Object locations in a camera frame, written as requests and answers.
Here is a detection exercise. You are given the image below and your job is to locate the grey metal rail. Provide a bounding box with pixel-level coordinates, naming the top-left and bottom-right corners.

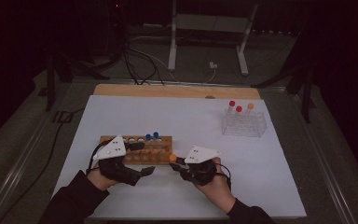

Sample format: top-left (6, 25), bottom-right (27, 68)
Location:
top-left (0, 83), bottom-right (76, 224)
top-left (287, 90), bottom-right (358, 224)

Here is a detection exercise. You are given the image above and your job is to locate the red cap test tube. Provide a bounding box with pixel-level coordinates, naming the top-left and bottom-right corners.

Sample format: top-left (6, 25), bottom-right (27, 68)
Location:
top-left (227, 100), bottom-right (237, 125)
top-left (234, 105), bottom-right (243, 129)

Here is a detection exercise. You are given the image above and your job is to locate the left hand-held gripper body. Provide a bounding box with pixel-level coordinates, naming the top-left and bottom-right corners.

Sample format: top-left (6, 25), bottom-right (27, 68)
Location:
top-left (92, 134), bottom-right (143, 187)

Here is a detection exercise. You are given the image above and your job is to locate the black stand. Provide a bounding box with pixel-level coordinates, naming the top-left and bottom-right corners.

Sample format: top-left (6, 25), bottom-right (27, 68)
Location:
top-left (38, 50), bottom-right (111, 112)
top-left (251, 55), bottom-right (318, 124)

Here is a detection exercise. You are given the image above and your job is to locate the white table cover sheet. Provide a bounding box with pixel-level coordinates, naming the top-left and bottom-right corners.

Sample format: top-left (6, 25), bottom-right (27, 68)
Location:
top-left (51, 94), bottom-right (308, 220)

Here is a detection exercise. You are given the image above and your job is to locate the black floor cable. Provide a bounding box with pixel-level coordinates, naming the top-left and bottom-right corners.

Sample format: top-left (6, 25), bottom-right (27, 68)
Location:
top-left (0, 106), bottom-right (87, 224)

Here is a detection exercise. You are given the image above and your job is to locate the person's left hand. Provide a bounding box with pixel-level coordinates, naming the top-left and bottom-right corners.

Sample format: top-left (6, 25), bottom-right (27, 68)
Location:
top-left (86, 165), bottom-right (119, 191)

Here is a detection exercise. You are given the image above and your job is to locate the person's right hand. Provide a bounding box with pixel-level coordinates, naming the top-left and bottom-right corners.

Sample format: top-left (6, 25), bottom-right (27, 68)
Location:
top-left (198, 157), bottom-right (237, 215)

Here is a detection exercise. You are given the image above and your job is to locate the wooden test tube rack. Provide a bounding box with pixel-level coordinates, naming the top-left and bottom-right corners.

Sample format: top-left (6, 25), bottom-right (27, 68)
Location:
top-left (99, 134), bottom-right (173, 166)

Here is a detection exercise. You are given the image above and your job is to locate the white cable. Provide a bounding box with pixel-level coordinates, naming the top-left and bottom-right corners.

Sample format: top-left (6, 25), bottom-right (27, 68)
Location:
top-left (129, 35), bottom-right (218, 85)

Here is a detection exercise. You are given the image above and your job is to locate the white metal stand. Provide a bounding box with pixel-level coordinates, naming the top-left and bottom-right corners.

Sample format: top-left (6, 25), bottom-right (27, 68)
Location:
top-left (167, 0), bottom-right (259, 77)

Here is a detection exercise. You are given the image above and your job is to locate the clear plastic tube rack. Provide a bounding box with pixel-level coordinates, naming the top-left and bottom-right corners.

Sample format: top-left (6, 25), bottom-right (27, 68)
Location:
top-left (221, 110), bottom-right (268, 138)

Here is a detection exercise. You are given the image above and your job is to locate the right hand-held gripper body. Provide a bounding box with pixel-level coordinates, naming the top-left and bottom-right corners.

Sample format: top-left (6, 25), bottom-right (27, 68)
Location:
top-left (180, 145), bottom-right (223, 187)

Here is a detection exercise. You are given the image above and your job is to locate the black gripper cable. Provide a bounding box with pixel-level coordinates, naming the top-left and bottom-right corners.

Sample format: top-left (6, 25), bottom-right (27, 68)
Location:
top-left (86, 140), bottom-right (108, 175)
top-left (213, 161), bottom-right (233, 191)

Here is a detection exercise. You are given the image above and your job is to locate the black cable bundle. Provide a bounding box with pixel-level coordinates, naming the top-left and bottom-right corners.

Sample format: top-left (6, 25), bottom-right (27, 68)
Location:
top-left (117, 40), bottom-right (166, 87)

